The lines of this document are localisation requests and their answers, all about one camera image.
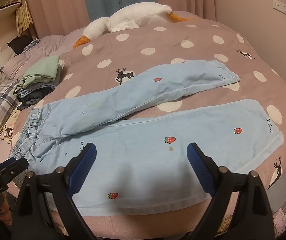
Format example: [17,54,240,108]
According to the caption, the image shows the light blue strawberry pants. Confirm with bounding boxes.
[11,60,284,217]

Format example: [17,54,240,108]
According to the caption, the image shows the dark folded clothes stack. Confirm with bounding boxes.
[17,66,62,111]

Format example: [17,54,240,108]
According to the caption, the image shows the green folded garment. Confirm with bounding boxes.
[13,55,59,95]

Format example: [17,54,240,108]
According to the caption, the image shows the black garment on pillow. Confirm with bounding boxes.
[7,35,33,55]

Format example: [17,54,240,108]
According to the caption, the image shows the lilac pillow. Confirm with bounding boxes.
[3,27,84,80]

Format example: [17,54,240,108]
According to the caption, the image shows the pink polka dot duvet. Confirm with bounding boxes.
[0,10,286,239]

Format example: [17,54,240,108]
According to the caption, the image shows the pink curtain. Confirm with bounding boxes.
[24,0,215,37]

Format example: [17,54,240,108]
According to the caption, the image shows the white goose plush toy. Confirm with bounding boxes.
[73,2,193,48]

